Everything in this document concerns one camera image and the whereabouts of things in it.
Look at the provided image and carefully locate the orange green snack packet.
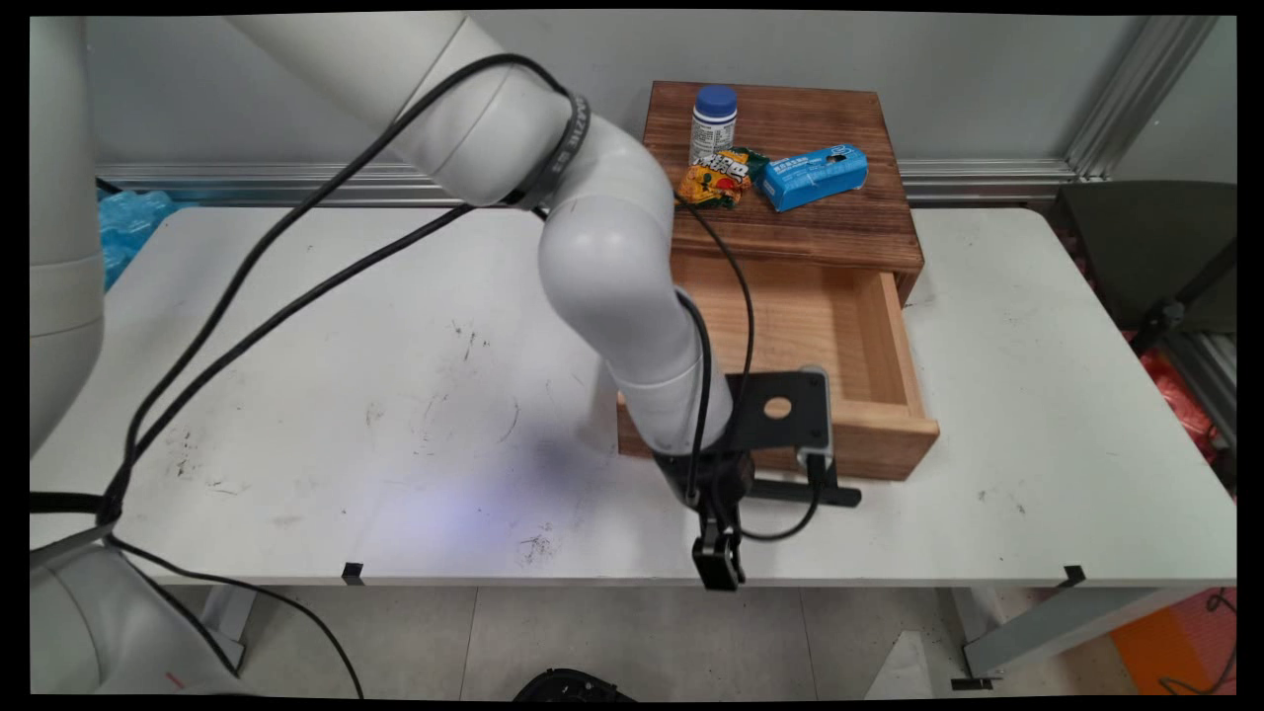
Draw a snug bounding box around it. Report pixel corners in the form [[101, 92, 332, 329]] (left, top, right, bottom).
[[675, 146, 771, 210]]

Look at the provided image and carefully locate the blue cardboard box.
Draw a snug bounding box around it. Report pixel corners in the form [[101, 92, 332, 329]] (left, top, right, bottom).
[[758, 144, 870, 213]]

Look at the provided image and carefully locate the white table leg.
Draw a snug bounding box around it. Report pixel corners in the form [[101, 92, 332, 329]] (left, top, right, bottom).
[[950, 587, 1201, 682], [197, 585, 260, 674]]

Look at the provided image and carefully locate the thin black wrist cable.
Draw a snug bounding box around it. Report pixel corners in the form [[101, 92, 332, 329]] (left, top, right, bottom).
[[675, 194, 757, 406]]

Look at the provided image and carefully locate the black strap band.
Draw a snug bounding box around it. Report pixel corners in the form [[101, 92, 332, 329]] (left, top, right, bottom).
[[504, 93, 593, 210]]

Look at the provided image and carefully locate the wooden cabinet box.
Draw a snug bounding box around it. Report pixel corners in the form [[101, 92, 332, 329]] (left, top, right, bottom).
[[640, 81, 926, 302]]

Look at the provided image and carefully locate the long black arm cable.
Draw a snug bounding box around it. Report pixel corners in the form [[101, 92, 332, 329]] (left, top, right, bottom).
[[97, 52, 576, 524], [30, 202, 477, 524]]

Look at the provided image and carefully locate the round black floor object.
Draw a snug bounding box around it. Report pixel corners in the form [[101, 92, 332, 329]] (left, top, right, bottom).
[[513, 669, 638, 703]]

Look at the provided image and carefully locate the white bottle blue cap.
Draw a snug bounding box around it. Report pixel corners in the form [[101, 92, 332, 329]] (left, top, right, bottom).
[[688, 84, 740, 167]]

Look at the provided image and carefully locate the red plastic bag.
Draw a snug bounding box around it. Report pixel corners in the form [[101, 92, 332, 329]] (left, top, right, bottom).
[[1138, 348, 1221, 463]]

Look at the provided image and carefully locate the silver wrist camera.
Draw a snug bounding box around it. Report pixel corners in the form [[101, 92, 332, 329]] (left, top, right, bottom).
[[796, 364, 836, 467]]

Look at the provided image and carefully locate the wooden drawer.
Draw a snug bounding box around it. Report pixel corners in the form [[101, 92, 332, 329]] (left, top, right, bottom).
[[616, 253, 941, 483]]

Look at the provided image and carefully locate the horizontal aluminium frame rail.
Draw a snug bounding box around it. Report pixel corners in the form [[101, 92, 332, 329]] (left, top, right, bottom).
[[95, 158, 1079, 206]]

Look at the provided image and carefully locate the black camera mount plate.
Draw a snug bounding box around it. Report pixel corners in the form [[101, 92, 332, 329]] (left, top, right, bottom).
[[724, 369, 863, 511]]

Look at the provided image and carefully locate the orange floor mat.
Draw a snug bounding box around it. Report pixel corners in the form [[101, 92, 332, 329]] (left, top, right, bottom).
[[1111, 589, 1238, 697]]

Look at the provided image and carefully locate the blue plastic bag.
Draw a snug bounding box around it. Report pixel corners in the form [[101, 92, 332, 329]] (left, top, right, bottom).
[[97, 190, 179, 292]]

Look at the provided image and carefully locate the slanted aluminium frame rail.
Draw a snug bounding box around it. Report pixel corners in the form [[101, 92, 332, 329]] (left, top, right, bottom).
[[1065, 15, 1222, 181]]

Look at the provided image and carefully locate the short black camera cable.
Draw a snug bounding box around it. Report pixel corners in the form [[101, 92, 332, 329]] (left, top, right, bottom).
[[736, 456, 827, 543]]

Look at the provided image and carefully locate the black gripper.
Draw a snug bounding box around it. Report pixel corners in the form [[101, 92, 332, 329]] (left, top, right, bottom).
[[654, 446, 757, 593]]

